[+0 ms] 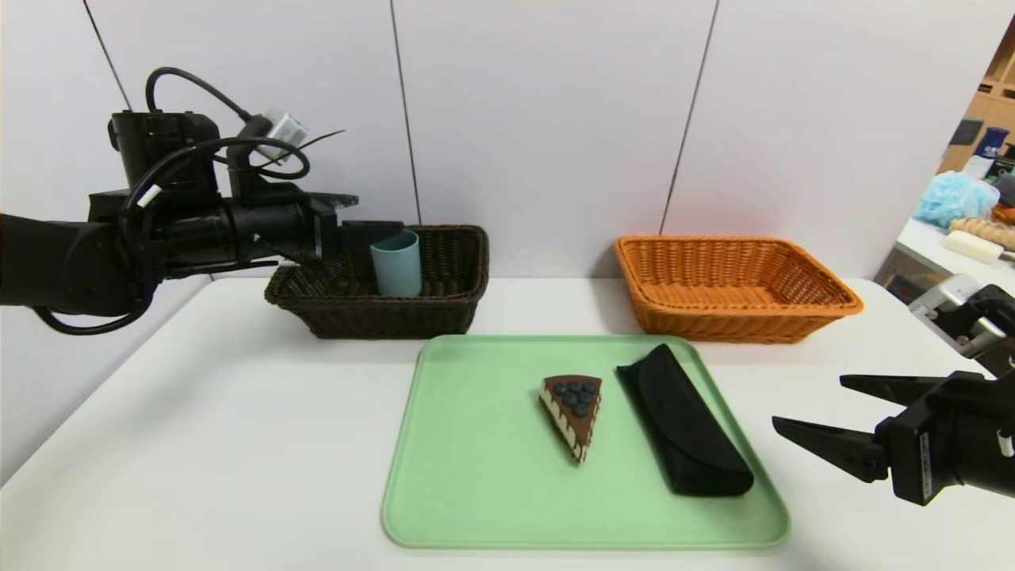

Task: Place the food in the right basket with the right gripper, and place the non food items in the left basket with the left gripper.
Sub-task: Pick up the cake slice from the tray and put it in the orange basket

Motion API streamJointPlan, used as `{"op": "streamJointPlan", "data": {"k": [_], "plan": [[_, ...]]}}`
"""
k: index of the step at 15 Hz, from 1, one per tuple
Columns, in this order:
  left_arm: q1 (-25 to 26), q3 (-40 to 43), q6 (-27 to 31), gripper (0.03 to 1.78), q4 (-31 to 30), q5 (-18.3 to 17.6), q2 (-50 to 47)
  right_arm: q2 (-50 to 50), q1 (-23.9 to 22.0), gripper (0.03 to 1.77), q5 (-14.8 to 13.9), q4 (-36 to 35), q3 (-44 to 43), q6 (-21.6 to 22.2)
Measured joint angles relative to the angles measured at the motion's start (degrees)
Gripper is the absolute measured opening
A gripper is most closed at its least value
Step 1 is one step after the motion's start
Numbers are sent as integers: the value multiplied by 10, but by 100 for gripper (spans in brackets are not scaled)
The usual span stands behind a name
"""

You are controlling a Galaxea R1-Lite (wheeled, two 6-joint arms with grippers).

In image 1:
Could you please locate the light green plastic tray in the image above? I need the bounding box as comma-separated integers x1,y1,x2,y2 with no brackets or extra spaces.
381,334,791,550

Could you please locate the orange wicker basket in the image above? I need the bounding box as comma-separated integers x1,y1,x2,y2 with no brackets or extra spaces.
614,236,865,345

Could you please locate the blue and white bottle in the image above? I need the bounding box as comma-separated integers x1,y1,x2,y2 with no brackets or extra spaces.
963,127,1009,180

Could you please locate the dark brown wicker basket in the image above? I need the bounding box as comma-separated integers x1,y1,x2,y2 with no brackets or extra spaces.
264,225,490,340

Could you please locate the cardboard box with dark print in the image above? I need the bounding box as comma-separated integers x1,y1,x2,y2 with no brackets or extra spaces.
883,272,944,306

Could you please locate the white side table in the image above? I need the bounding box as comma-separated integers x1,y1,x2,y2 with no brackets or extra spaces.
894,217,1015,312

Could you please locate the cream white bar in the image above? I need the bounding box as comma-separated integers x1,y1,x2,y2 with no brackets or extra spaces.
942,230,1005,265

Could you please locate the chocolate blueberry cake slice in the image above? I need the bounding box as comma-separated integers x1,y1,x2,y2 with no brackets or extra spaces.
539,374,603,466

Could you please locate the beige knobbly wooden brush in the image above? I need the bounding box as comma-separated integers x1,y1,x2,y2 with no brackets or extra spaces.
948,217,1015,251

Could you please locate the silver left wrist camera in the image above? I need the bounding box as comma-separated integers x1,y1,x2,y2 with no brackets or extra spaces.
252,109,308,165

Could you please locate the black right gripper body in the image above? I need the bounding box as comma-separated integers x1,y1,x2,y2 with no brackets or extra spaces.
875,370,1015,508

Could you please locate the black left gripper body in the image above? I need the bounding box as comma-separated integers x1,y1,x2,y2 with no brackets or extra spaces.
224,197,339,263

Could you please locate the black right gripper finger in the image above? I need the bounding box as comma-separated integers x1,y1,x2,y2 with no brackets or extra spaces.
772,415,891,484
839,374,949,406

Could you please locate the black glasses case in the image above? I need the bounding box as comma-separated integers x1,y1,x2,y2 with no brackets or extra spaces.
616,343,755,498

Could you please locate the wooden shelf unit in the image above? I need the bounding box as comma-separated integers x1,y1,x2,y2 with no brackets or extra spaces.
937,8,1015,175

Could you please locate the light blue bath sponge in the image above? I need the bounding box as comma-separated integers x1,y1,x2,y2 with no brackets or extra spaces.
913,171,1002,229

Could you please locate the blue-grey plastic cup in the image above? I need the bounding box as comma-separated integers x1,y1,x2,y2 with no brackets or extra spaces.
370,229,423,298

